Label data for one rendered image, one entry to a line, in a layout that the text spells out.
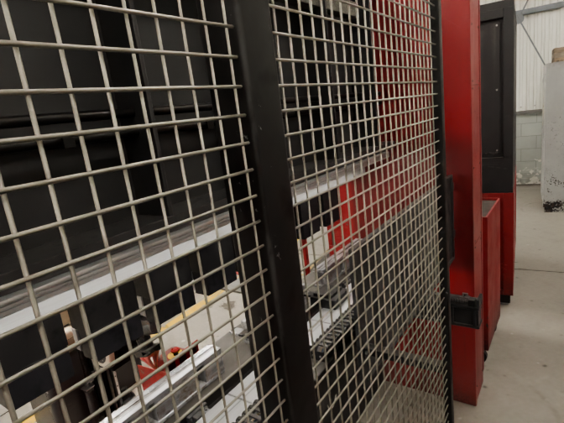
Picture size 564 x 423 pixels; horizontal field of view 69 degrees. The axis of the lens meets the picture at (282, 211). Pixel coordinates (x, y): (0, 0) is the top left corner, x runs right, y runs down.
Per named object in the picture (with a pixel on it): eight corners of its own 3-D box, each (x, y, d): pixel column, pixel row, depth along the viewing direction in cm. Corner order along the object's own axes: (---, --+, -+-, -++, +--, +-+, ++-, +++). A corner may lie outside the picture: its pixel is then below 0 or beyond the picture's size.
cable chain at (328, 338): (360, 305, 153) (359, 295, 152) (374, 307, 149) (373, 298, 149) (309, 358, 124) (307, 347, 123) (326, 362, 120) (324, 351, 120)
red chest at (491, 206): (430, 317, 330) (425, 196, 307) (500, 330, 301) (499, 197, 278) (409, 349, 291) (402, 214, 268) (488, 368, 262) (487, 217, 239)
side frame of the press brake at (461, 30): (356, 349, 299) (325, 10, 247) (484, 381, 250) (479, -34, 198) (340, 368, 280) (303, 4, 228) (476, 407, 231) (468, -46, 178)
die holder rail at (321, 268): (357, 253, 243) (355, 237, 241) (366, 253, 240) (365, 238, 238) (314, 286, 204) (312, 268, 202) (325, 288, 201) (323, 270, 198)
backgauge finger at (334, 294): (295, 288, 179) (294, 277, 178) (349, 297, 164) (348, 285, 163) (279, 300, 170) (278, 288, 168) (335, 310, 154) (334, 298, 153)
